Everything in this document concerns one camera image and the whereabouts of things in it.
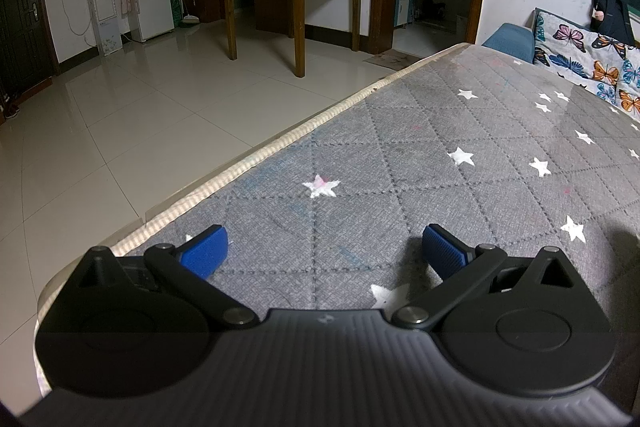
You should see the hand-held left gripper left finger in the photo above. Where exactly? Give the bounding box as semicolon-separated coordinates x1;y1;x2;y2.
75;224;261;328

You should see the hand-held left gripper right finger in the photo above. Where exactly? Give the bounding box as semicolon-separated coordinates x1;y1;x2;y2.
391;224;576;330

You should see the grey star-print desktop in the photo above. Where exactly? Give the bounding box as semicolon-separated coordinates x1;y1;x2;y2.
35;42;640;408

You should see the brown door mat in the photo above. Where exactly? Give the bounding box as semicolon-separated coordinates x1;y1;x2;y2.
362;49;423;70

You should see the blue sofa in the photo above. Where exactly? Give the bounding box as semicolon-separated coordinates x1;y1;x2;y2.
481;23;538;64

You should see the broom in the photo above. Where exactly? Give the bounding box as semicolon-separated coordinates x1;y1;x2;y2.
176;0;201;26

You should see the butterfly print cushion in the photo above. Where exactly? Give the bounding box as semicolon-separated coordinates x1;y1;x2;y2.
532;9;598;82
590;32;640;120

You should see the white water dispenser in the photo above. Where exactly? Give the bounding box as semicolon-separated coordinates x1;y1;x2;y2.
86;0;123;56

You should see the black backpack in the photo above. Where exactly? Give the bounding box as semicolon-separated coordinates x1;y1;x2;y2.
590;0;637;48

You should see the dark wooden entrance door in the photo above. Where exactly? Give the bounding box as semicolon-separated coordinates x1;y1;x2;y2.
0;0;56;92

